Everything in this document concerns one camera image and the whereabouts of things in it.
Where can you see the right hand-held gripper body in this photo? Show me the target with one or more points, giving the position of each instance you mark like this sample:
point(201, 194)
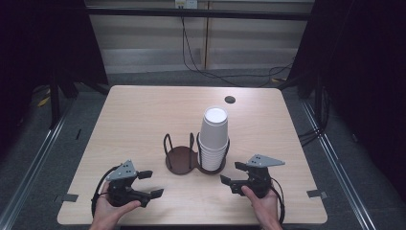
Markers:
point(260, 179)

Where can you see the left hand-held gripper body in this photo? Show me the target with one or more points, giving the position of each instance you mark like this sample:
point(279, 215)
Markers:
point(123, 172)

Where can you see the stack of white cups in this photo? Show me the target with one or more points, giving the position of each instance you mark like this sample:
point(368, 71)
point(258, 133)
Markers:
point(212, 158)

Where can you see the brown double cup holder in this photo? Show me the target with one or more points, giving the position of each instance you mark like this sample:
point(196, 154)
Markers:
point(180, 159)

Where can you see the person's right hand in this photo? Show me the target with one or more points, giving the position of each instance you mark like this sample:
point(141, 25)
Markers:
point(263, 207)

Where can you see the person's left hand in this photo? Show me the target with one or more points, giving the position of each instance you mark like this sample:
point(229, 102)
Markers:
point(107, 212)

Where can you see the grey tape piece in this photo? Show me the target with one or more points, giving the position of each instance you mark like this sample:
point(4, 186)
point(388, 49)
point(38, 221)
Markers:
point(70, 197)
point(316, 193)

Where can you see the black table grommet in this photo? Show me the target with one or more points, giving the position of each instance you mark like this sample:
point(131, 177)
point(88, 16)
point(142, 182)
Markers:
point(230, 99)

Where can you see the black metal stand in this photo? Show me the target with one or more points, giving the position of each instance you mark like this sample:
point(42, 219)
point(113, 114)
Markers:
point(318, 102)
point(55, 102)

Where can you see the yellow floor tape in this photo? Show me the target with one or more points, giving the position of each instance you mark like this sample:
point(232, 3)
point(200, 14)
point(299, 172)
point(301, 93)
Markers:
point(43, 101)

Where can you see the dark curtain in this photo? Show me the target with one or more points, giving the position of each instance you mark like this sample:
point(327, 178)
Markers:
point(367, 80)
point(38, 41)

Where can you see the black horizontal bar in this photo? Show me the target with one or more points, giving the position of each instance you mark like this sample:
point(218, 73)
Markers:
point(191, 13)

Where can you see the aluminium floor rail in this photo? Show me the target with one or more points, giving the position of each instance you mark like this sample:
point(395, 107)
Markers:
point(35, 166)
point(338, 172)

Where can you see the vertical wall trim strip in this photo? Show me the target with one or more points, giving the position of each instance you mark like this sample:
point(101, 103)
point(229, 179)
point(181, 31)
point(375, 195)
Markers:
point(207, 38)

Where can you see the white wall outlet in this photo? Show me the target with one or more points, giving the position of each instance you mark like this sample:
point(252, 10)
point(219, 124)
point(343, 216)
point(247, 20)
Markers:
point(186, 4)

